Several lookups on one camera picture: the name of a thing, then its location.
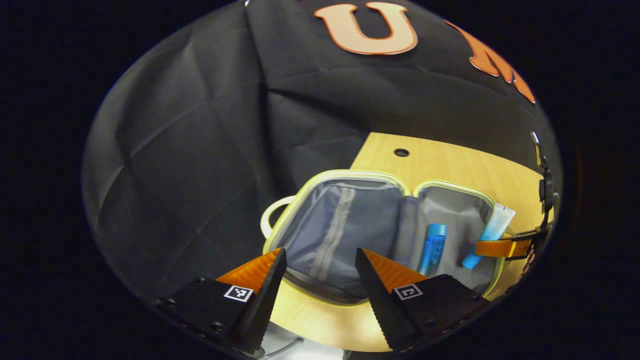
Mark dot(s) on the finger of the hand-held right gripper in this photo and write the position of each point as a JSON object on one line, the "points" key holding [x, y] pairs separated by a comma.
{"points": [[500, 248], [527, 233]]}

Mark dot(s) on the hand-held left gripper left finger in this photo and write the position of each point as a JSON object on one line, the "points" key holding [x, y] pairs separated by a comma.
{"points": [[267, 300]]}

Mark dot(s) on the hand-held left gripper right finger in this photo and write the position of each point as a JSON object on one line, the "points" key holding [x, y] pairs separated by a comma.
{"points": [[375, 300]]}

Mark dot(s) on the white blue squeeze tube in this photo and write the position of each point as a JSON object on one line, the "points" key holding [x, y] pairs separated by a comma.
{"points": [[492, 227]]}

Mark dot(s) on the blue capped bottle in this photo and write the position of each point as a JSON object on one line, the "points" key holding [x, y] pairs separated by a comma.
{"points": [[432, 247]]}

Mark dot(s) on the cream yellow small suitcase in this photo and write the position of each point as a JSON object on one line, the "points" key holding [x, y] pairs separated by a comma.
{"points": [[360, 220]]}

